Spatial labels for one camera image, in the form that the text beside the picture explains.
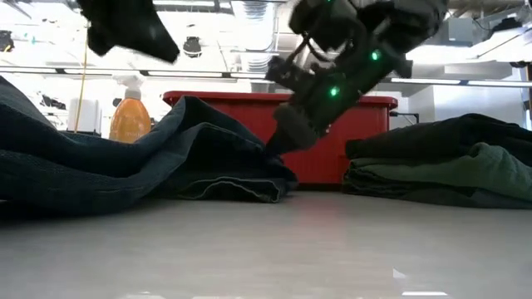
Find orange spray bottle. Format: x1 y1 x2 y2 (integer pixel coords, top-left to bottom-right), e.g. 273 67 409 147
108 73 153 145

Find black trousers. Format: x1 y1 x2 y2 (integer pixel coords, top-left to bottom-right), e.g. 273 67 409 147
344 113 532 167

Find white box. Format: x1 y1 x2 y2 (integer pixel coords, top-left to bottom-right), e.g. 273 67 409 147
67 98 102 133

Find red plastic laundry basket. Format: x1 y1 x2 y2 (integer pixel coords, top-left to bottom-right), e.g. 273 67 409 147
162 91 399 186

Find black metal bracket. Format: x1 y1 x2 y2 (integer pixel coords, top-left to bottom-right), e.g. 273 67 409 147
389 110 421 130

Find yellow cable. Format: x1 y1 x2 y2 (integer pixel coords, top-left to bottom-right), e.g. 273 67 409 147
73 24 91 133

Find ceiling light strip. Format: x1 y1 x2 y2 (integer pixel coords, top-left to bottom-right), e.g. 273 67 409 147
0 65 267 80
390 76 532 88

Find black ceiling dome fixture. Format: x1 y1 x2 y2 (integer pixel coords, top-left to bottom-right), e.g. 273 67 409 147
182 36 204 58

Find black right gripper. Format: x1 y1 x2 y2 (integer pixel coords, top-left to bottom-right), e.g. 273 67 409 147
265 53 367 157

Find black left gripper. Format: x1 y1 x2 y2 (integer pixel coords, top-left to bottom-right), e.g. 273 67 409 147
76 0 181 64

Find green button shirt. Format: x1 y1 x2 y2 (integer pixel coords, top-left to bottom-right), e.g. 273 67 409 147
342 142 532 204

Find dark denim jeans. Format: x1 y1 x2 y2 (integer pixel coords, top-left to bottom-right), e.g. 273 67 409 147
0 74 298 219

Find dark navy shorts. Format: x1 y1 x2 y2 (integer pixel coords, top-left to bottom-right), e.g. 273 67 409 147
415 189 532 210

